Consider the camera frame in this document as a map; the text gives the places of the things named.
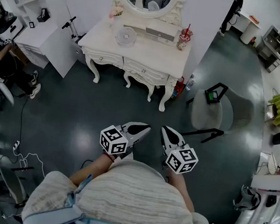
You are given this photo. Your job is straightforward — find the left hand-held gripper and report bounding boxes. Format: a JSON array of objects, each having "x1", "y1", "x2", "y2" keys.
[{"x1": 98, "y1": 119, "x2": 152, "y2": 161}]

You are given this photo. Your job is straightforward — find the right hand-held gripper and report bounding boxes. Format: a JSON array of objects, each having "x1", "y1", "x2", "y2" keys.
[{"x1": 157, "y1": 125, "x2": 202, "y2": 176}]

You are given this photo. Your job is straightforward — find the white ornate dressing table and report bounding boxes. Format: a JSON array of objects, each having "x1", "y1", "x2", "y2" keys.
[{"x1": 72, "y1": 9, "x2": 195, "y2": 114}]

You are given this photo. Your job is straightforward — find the person's right forearm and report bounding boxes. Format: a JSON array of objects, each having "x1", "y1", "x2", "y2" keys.
[{"x1": 165, "y1": 170, "x2": 199, "y2": 213}]

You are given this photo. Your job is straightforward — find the person's left forearm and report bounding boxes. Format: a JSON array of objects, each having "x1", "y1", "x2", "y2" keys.
[{"x1": 68, "y1": 149, "x2": 117, "y2": 191}]

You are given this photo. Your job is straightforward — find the grey-fronted small drawer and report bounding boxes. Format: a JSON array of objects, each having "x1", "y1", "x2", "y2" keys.
[{"x1": 145, "y1": 26, "x2": 176, "y2": 42}]

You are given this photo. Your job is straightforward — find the white jewellery box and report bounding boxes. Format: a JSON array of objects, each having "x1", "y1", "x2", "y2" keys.
[{"x1": 122, "y1": 16, "x2": 182, "y2": 46}]

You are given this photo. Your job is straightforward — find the red package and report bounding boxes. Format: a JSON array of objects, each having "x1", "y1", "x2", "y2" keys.
[{"x1": 173, "y1": 75, "x2": 185, "y2": 99}]

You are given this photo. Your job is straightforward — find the green and black device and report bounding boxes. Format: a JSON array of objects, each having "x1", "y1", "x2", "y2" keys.
[{"x1": 204, "y1": 89, "x2": 221, "y2": 105}]

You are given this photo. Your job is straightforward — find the clear water bottle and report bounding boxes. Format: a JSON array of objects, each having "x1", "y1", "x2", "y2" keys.
[{"x1": 185, "y1": 74, "x2": 196, "y2": 92}]

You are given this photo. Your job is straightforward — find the person's beige striped top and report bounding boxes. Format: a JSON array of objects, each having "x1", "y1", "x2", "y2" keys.
[{"x1": 21, "y1": 147, "x2": 228, "y2": 224}]

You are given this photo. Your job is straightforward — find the small white desk fan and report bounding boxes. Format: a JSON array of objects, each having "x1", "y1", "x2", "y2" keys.
[{"x1": 114, "y1": 25, "x2": 138, "y2": 49}]

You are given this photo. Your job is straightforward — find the grey and black headset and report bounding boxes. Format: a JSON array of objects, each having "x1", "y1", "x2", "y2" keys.
[{"x1": 232, "y1": 184, "x2": 263, "y2": 214}]

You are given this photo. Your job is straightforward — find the drink cup with red straw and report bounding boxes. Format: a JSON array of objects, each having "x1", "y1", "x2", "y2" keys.
[{"x1": 177, "y1": 22, "x2": 195, "y2": 52}]

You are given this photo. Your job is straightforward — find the grey floor appliance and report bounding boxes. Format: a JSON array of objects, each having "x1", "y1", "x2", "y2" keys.
[{"x1": 70, "y1": 32, "x2": 89, "y2": 62}]

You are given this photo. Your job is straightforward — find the black box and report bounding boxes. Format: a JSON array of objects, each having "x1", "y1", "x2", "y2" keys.
[{"x1": 271, "y1": 131, "x2": 280, "y2": 146}]

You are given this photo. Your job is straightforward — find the white cabinet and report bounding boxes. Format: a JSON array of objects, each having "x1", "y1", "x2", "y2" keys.
[{"x1": 10, "y1": 18, "x2": 81, "y2": 79}]

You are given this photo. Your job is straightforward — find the oval white-framed mirror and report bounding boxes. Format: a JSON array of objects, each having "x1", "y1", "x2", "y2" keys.
[{"x1": 108, "y1": 0, "x2": 185, "y2": 25}]

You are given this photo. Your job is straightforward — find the white display rack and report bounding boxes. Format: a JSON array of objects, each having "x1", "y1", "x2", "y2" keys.
[{"x1": 227, "y1": 167, "x2": 280, "y2": 224}]

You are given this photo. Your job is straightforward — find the pink flowers in vase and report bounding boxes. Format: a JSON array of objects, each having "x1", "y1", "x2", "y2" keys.
[{"x1": 108, "y1": 0, "x2": 126, "y2": 21}]

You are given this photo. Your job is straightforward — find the white stool seat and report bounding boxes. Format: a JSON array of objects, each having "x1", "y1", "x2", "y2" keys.
[{"x1": 0, "y1": 80, "x2": 17, "y2": 106}]

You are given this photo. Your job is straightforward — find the grey shell chair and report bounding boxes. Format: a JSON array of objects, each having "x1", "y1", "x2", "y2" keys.
[{"x1": 0, "y1": 163, "x2": 31, "y2": 209}]

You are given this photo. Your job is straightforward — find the grey metal shelf unit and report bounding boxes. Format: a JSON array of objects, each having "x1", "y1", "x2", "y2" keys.
[{"x1": 255, "y1": 24, "x2": 280, "y2": 74}]

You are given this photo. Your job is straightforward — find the red string bracelet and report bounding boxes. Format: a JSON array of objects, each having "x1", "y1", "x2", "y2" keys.
[{"x1": 102, "y1": 151, "x2": 116, "y2": 163}]

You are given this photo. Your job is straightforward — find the grey upholstered chair black frame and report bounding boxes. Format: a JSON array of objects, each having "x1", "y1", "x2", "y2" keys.
[{"x1": 180, "y1": 79, "x2": 258, "y2": 148}]

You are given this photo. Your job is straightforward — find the white cable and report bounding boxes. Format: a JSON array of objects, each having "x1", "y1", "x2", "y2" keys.
[{"x1": 10, "y1": 146, "x2": 49, "y2": 178}]

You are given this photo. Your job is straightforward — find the white wire basket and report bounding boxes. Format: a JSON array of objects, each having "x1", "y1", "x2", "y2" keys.
[{"x1": 267, "y1": 153, "x2": 280, "y2": 176}]

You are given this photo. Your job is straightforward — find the black handlebar on metal pole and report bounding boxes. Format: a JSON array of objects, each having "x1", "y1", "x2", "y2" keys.
[{"x1": 60, "y1": 15, "x2": 80, "y2": 40}]

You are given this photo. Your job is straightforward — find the white pedestal table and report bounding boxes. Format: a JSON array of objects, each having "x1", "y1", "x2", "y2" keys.
[{"x1": 239, "y1": 13, "x2": 263, "y2": 46}]

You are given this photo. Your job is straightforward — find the black open box frame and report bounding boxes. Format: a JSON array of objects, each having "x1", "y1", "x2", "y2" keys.
[{"x1": 36, "y1": 7, "x2": 51, "y2": 24}]

